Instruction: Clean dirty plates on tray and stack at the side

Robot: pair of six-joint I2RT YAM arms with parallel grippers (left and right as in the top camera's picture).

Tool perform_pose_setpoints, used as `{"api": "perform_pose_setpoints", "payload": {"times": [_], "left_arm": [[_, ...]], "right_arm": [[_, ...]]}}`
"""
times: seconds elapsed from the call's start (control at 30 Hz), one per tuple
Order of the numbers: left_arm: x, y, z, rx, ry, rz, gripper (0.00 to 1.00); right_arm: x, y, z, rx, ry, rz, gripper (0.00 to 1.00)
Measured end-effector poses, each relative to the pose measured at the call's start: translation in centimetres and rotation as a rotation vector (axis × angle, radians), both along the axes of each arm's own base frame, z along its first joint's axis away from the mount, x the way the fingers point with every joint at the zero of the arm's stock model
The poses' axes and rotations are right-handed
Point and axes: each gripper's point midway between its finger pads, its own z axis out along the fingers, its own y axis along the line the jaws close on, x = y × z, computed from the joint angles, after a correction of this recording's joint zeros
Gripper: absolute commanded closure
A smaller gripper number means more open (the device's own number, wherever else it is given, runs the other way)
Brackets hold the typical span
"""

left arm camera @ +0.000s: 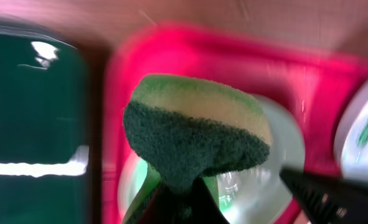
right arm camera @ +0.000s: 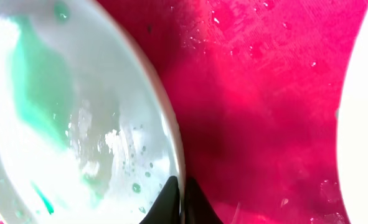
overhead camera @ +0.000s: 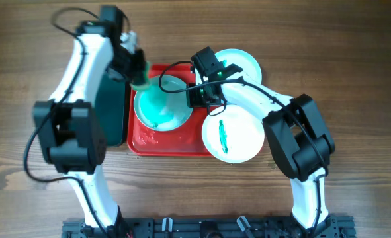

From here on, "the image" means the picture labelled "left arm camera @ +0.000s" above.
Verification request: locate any black water basin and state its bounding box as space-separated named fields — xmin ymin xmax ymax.
xmin=0 ymin=21 xmax=90 ymax=223

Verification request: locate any red plastic tray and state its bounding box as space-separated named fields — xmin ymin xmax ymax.
xmin=102 ymin=24 xmax=368 ymax=223

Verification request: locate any white plate stained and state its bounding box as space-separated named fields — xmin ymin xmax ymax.
xmin=334 ymin=80 xmax=368 ymax=182
xmin=117 ymin=96 xmax=305 ymax=223

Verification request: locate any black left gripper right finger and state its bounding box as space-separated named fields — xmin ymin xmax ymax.
xmin=280 ymin=167 xmax=368 ymax=224

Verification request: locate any green yellow sponge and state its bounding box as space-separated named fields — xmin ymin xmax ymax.
xmin=123 ymin=75 xmax=273 ymax=195

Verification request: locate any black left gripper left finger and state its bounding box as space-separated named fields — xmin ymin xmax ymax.
xmin=143 ymin=178 xmax=229 ymax=224

